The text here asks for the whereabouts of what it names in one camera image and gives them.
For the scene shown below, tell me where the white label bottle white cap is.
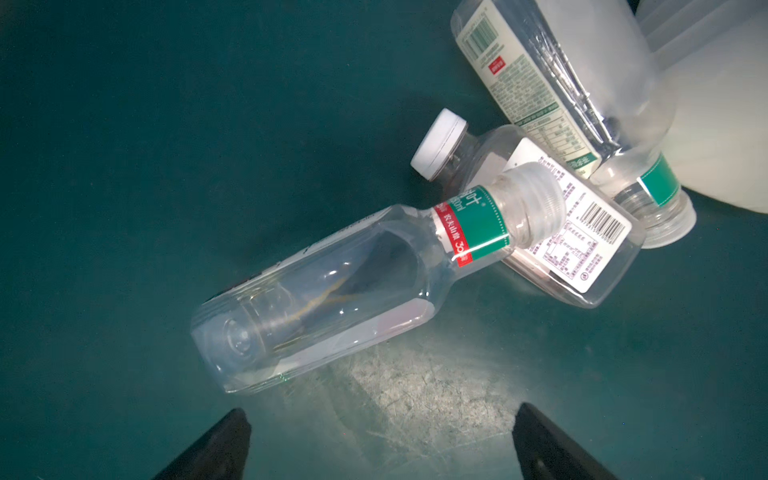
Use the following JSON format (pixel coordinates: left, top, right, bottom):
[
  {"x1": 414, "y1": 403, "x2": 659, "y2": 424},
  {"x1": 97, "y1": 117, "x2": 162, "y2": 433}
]
[{"x1": 411, "y1": 109, "x2": 646, "y2": 309}]

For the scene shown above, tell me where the white plastic trash bin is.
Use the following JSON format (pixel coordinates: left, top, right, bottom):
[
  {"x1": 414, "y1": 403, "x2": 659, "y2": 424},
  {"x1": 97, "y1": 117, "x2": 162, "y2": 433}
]
[{"x1": 636, "y1": 1, "x2": 767, "y2": 213}]

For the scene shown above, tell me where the clear bottle green cap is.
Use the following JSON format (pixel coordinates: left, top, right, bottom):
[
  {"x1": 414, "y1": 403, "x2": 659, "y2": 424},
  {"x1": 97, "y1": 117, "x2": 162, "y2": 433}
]
[{"x1": 450, "y1": 1, "x2": 697, "y2": 249}]

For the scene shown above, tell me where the clear bottle red green label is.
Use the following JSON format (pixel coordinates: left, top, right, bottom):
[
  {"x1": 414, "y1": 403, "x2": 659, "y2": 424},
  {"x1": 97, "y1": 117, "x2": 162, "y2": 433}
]
[{"x1": 191, "y1": 162, "x2": 566, "y2": 393}]

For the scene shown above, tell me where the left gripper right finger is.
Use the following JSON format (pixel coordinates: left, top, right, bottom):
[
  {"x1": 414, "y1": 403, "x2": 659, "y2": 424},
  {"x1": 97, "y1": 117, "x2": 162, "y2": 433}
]
[{"x1": 512, "y1": 402, "x2": 618, "y2": 480}]

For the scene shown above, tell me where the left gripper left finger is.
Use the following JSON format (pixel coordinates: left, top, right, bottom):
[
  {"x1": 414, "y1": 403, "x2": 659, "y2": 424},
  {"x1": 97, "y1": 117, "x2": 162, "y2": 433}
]
[{"x1": 154, "y1": 408, "x2": 252, "y2": 480}]

